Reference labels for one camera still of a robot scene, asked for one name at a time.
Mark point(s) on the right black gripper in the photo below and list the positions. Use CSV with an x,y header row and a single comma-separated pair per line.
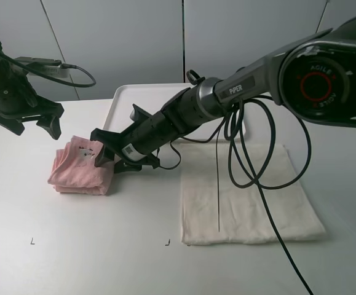
x,y
134,145

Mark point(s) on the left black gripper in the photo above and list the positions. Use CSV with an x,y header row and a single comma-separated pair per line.
x,y
19,103

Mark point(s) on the pink towel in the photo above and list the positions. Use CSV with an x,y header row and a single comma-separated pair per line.
x,y
74,169

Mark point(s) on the cream white towel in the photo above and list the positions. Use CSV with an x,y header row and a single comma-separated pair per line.
x,y
213,210

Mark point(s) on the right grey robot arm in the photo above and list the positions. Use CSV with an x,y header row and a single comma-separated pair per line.
x,y
314,78

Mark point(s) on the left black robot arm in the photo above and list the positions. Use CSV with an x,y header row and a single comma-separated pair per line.
x,y
20,103

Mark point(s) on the white rectangular plastic tray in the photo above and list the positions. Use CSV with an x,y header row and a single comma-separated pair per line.
x,y
150,97

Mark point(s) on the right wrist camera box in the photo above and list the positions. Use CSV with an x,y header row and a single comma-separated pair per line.
x,y
138,115

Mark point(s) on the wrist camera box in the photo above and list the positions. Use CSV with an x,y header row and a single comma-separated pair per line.
x,y
138,115
49,67

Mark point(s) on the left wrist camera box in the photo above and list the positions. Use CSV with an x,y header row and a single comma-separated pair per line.
x,y
49,67

